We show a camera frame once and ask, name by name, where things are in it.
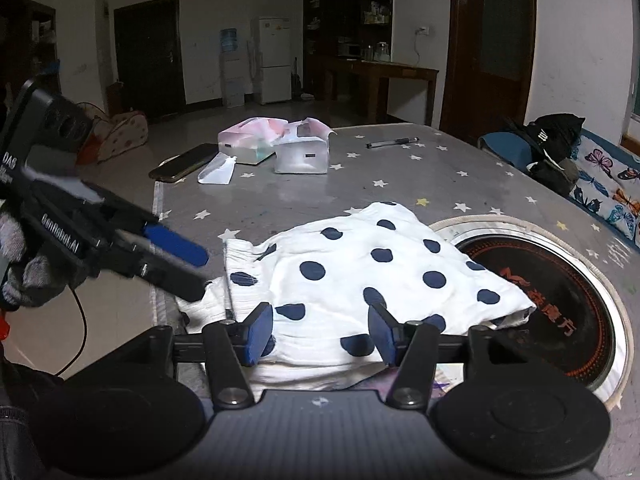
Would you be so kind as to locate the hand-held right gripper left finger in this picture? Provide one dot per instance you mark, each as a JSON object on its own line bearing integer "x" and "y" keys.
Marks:
{"x": 257, "y": 335}

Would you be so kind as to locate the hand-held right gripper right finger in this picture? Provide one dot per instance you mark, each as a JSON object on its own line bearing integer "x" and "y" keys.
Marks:
{"x": 382, "y": 335}

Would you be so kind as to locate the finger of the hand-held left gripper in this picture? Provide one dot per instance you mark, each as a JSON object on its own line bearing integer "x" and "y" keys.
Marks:
{"x": 160, "y": 271}
{"x": 175, "y": 245}

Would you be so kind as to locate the white navy polka dot garment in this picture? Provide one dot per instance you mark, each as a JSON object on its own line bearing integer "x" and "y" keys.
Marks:
{"x": 380, "y": 270}

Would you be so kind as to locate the person's left forearm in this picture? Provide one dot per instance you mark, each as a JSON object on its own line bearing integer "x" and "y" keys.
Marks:
{"x": 17, "y": 425}

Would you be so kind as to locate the person's left hand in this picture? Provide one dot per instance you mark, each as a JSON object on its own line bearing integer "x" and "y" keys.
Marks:
{"x": 30, "y": 270}

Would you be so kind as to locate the dark smartphone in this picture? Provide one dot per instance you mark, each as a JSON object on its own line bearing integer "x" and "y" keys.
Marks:
{"x": 182, "y": 162}

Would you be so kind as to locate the white paper packet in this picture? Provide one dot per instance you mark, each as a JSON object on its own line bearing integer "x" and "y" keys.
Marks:
{"x": 217, "y": 172}

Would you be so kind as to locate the yellow spotted play tent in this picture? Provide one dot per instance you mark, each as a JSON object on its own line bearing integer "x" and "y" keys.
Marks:
{"x": 125, "y": 132}

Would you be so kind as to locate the pink tissue pack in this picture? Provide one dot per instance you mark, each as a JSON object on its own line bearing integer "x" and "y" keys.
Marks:
{"x": 247, "y": 140}

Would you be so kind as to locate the grey star print table cover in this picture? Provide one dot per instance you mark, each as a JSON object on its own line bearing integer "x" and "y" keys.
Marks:
{"x": 310, "y": 200}

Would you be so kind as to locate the dark entry door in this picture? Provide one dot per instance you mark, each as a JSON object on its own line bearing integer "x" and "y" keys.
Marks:
{"x": 147, "y": 55}

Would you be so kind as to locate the white tissue pack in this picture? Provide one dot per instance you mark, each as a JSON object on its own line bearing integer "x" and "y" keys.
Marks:
{"x": 302, "y": 157}

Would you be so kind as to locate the water dispenser with blue bottle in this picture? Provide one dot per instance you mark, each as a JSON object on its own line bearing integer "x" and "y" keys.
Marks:
{"x": 231, "y": 70}

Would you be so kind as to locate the round built-in induction cooker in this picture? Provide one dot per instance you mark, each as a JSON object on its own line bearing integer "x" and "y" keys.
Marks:
{"x": 565, "y": 300}

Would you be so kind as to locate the black pen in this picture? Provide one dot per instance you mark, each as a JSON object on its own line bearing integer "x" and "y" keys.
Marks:
{"x": 392, "y": 142}

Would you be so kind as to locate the white refrigerator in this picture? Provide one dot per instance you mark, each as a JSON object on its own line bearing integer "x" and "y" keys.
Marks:
{"x": 275, "y": 60}

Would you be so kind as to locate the blue bench sofa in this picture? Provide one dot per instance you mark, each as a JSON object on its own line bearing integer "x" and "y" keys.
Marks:
{"x": 505, "y": 147}

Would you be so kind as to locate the white microwave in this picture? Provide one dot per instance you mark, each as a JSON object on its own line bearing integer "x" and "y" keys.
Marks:
{"x": 349, "y": 50}

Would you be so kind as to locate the wooden desk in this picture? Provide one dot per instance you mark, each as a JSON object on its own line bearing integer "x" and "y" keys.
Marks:
{"x": 390, "y": 72}

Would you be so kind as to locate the black jacket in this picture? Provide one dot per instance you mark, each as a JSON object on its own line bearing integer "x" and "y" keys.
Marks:
{"x": 555, "y": 135}

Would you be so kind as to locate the butterfly print pillow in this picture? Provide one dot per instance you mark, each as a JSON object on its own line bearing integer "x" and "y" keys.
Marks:
{"x": 607, "y": 185}

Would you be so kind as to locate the glass jars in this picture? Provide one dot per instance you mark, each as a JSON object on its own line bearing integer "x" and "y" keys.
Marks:
{"x": 377, "y": 51}

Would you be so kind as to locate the dark wooden shelf cabinet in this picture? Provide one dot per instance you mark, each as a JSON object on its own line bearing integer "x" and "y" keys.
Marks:
{"x": 345, "y": 10}

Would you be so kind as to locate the dark wooden glass door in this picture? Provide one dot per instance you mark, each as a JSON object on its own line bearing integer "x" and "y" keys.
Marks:
{"x": 490, "y": 50}

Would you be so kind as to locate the wall socket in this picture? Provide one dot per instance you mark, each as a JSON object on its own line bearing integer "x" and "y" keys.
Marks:
{"x": 424, "y": 30}

